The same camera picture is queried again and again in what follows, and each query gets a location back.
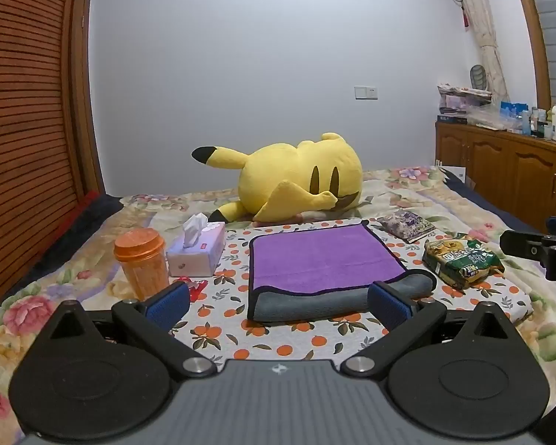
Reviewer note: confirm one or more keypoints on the grey hand fan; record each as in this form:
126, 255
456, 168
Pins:
479, 76

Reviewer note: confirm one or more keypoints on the white tissue box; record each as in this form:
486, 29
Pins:
199, 255

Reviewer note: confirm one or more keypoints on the small red wrapper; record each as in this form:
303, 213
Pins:
193, 287

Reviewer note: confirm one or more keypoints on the clear plastic bag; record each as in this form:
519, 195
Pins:
493, 116

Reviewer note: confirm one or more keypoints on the cream curtain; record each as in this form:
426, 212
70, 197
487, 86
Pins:
479, 18

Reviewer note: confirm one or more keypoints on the dark blue blanket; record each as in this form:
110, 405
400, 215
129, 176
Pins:
74, 231

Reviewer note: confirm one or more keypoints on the purple and grey towel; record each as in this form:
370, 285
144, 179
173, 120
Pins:
324, 259

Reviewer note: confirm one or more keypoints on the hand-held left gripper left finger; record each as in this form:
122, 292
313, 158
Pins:
168, 304

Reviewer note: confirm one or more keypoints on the wooden cabinet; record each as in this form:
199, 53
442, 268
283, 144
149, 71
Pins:
505, 162

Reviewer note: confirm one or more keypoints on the stack of boxes and bags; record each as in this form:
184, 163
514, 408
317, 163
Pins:
458, 102

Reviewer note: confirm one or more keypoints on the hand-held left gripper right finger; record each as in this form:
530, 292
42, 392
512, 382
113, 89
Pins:
390, 304

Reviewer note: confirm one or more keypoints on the white flat box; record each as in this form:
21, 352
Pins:
454, 174

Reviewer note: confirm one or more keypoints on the white wall switch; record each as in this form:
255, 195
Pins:
366, 92

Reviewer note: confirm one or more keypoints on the purple printed packet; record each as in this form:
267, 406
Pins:
405, 225

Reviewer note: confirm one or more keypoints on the wooden louvered wardrobe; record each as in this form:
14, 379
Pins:
28, 125

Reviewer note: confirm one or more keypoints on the orange fruit print cloth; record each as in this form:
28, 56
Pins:
231, 329

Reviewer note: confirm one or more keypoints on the yellow plush toy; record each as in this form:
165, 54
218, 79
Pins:
287, 181

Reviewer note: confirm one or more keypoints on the row of small toiletry bottles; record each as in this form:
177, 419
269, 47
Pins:
535, 123

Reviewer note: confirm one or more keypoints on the orange plastic cup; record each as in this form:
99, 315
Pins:
143, 264

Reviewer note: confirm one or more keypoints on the green snack packet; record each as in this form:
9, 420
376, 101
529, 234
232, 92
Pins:
461, 262

